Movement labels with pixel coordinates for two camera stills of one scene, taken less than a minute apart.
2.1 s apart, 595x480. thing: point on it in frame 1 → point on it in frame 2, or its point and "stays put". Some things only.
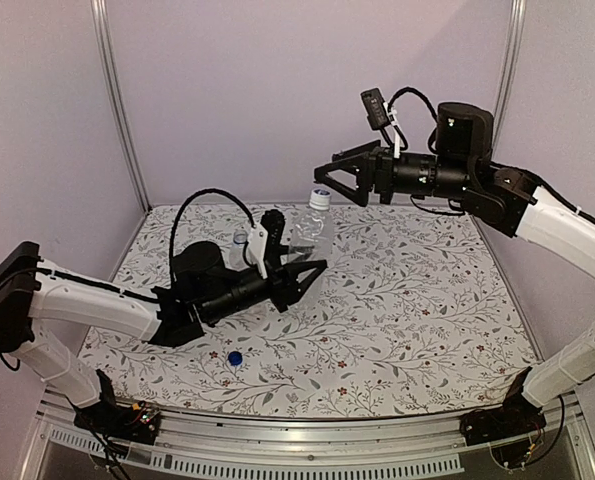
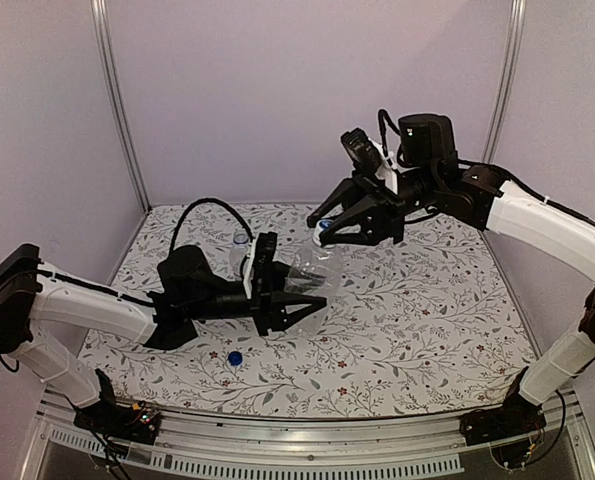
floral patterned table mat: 410,316 stays put
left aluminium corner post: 109,63 stays put
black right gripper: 374,170 → 381,212
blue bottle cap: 235,358 stays put
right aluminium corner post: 510,67 stays put
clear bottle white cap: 313,239 → 318,273
